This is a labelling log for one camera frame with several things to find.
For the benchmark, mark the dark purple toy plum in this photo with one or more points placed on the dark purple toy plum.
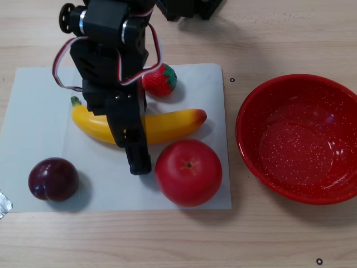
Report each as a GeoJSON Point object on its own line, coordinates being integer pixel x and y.
{"type": "Point", "coordinates": [53, 179]}

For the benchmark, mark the red toy strawberry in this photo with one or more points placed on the red toy strawberry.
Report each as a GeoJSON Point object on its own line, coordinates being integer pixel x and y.
{"type": "Point", "coordinates": [159, 82]}

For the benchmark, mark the red speckled enamel bowl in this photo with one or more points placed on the red speckled enamel bowl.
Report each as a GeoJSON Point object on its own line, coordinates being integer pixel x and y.
{"type": "Point", "coordinates": [298, 145]}

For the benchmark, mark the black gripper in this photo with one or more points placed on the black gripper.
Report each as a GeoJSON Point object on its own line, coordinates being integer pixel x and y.
{"type": "Point", "coordinates": [126, 123]}

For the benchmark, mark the white paper sheet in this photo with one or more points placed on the white paper sheet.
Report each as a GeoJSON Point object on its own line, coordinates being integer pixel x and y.
{"type": "Point", "coordinates": [36, 125]}

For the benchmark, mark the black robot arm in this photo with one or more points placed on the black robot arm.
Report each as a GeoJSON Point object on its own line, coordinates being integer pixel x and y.
{"type": "Point", "coordinates": [103, 25]}

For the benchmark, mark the red toy apple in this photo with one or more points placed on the red toy apple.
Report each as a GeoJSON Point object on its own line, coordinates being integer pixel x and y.
{"type": "Point", "coordinates": [188, 173]}

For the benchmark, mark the yellow toy banana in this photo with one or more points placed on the yellow toy banana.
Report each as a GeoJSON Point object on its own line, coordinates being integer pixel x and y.
{"type": "Point", "coordinates": [173, 123]}

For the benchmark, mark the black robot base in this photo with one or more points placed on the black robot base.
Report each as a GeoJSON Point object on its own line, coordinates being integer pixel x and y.
{"type": "Point", "coordinates": [189, 8]}

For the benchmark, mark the grey tape piece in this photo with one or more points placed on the grey tape piece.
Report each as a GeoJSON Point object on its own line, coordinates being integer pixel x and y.
{"type": "Point", "coordinates": [4, 205]}

